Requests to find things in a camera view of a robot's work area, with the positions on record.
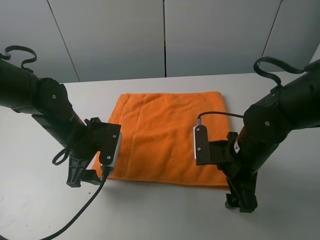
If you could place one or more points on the orange microfiber towel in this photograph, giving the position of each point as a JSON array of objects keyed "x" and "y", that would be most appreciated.
[{"x": 157, "y": 143}]

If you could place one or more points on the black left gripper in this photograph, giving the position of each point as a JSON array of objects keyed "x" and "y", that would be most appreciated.
[{"x": 83, "y": 140}]

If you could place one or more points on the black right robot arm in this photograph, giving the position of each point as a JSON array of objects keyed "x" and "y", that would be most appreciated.
[{"x": 293, "y": 104}]

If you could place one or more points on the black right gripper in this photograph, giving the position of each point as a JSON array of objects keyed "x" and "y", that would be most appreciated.
[{"x": 242, "y": 191}]

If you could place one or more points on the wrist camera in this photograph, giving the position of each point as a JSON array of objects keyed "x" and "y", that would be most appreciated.
[
  {"x": 202, "y": 153},
  {"x": 110, "y": 141}
]

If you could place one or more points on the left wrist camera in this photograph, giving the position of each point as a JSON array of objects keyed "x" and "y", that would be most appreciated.
[{"x": 110, "y": 141}]

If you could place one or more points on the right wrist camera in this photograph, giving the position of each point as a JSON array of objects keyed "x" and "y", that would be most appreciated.
[{"x": 202, "y": 153}]

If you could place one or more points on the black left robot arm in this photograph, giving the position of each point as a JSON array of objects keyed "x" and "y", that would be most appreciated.
[{"x": 46, "y": 100}]

